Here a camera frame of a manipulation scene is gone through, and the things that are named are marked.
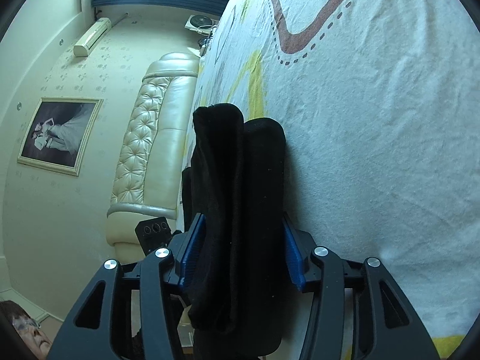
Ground white desk fan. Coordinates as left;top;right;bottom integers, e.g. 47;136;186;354
185;15;219;37

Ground framed wedding photo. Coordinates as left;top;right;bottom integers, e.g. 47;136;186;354
17;97;103;176

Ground person's head with glasses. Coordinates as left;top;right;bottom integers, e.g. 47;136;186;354
1;301;52;360

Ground cream tufted leather headboard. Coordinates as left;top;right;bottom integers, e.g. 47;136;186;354
106;52;199;263

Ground white wall air conditioner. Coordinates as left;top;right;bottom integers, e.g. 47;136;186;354
73;17;112;58

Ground patterned white bed sheet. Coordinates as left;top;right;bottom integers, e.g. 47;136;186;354
193;0;479;359

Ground black pants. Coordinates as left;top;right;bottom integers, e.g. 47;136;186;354
182;104;290;359

